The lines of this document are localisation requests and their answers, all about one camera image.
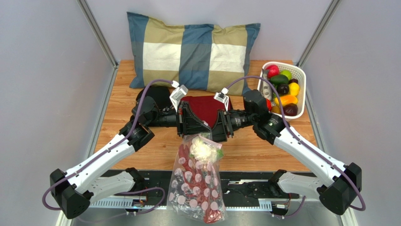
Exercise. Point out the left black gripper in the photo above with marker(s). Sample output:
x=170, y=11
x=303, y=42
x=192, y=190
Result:
x=187, y=122

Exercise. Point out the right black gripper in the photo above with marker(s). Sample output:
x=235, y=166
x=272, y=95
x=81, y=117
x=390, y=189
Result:
x=225, y=122

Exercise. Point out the toy cauliflower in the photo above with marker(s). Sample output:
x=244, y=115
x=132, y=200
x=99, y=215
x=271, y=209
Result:
x=205, y=150

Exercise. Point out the clear zip top bag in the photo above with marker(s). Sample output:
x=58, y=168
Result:
x=197, y=181

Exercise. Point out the dark purple toy plum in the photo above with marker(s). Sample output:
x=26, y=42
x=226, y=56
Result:
x=282, y=89

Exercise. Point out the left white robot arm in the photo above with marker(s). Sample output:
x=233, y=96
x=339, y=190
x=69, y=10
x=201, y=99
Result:
x=77, y=188

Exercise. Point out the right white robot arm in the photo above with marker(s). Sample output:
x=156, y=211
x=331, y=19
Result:
x=336, y=185

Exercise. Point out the dark red folded cloth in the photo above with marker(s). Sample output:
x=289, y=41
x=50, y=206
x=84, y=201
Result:
x=205, y=108

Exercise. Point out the black cap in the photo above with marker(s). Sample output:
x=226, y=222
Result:
x=160, y=95

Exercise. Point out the orange toy fruit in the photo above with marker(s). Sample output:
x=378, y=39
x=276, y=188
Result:
x=276, y=109

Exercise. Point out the grey toy fish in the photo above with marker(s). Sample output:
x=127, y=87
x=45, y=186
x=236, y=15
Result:
x=267, y=90

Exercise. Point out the blue beige checked pillow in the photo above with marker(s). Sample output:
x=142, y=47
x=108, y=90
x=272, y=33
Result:
x=199, y=56

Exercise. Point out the dark purple toy fruit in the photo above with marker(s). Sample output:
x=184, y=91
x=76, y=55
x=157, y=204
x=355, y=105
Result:
x=290, y=110

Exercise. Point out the orange yellow toy mango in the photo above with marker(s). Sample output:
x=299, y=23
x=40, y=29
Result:
x=285, y=100

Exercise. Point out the green toy avocado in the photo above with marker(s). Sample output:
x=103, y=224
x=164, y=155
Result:
x=279, y=79

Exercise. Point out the red toy apple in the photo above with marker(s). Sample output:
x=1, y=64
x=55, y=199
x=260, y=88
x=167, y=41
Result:
x=272, y=70

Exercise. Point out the light green toy fruit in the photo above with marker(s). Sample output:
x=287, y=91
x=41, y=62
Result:
x=287, y=73

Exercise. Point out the white plastic basket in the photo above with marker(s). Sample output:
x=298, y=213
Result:
x=298, y=76

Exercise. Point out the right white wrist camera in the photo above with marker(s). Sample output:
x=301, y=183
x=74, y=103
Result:
x=223, y=98

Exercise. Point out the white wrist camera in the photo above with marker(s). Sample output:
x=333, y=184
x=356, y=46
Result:
x=177, y=94
x=223, y=98

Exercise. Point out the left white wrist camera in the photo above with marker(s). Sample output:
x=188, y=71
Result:
x=177, y=94

